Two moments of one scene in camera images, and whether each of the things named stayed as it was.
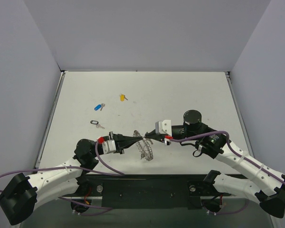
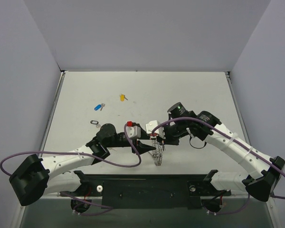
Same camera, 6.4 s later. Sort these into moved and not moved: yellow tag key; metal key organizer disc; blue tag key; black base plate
Moved: metal key organizer disc
Not moved: yellow tag key; black base plate; blue tag key
